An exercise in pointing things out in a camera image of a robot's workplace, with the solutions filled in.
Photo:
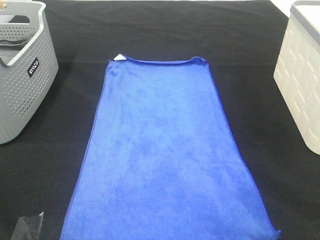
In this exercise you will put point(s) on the clear tape strip left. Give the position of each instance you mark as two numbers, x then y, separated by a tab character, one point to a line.
28	227

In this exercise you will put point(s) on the grey towel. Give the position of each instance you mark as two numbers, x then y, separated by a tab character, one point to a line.
9	48

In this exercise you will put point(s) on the blue microfibre towel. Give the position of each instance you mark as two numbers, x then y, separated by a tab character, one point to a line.
161	162

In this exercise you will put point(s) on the grey perforated laundry basket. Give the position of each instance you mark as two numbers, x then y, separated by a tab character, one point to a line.
27	78

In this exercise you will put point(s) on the white plastic storage basket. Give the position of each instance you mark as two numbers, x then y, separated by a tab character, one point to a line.
297	71

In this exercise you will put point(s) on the black table cloth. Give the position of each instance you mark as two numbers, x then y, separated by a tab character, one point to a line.
241	41

